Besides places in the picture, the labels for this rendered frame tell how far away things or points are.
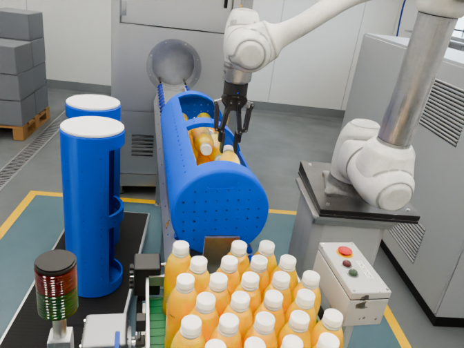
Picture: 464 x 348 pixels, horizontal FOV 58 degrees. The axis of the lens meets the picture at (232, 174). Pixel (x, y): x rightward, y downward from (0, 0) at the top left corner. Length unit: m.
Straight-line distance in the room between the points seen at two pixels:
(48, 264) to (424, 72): 1.03
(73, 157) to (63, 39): 4.66
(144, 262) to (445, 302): 2.02
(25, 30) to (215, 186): 3.94
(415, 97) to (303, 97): 5.29
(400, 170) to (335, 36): 5.23
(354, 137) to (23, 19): 3.96
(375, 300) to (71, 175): 1.41
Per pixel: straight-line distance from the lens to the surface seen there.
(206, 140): 1.48
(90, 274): 2.24
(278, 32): 1.14
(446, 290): 2.73
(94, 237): 2.11
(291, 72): 6.41
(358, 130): 1.49
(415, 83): 1.28
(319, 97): 6.59
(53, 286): 0.73
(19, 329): 2.26
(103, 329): 1.18
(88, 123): 2.03
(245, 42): 1.07
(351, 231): 1.58
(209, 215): 1.19
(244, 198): 1.18
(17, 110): 4.69
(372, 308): 1.06
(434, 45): 1.26
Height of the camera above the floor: 1.69
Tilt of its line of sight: 24 degrees down
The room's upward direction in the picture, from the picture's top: 8 degrees clockwise
